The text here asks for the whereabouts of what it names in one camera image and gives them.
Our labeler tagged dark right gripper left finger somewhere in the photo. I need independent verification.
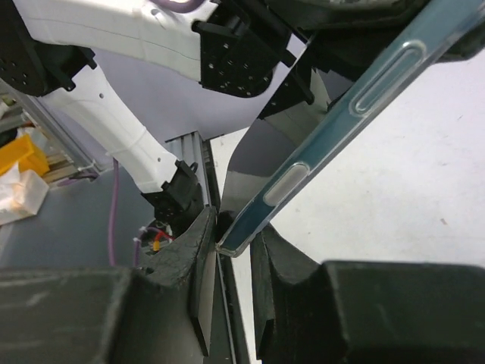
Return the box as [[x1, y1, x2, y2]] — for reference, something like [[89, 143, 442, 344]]
[[1, 207, 216, 363]]

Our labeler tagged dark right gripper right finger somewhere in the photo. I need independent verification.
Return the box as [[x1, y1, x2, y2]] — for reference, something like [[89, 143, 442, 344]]
[[250, 227, 484, 363]]

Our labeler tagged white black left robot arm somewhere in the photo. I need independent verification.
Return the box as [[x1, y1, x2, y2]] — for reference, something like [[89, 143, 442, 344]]
[[1, 1, 296, 233]]

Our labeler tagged crumpled white plastic bag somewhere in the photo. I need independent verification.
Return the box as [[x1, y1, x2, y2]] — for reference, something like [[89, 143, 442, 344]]
[[0, 163, 49, 225]]

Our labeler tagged yellow storage bin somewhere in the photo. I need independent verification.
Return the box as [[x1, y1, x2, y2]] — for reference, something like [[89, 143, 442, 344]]
[[1, 135, 50, 177]]

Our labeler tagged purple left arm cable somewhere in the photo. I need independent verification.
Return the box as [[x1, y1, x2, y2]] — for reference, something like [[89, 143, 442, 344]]
[[108, 157, 149, 268]]

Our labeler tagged aluminium frame rail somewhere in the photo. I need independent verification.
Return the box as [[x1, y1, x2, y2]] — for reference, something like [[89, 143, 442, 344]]
[[166, 132, 212, 206]]

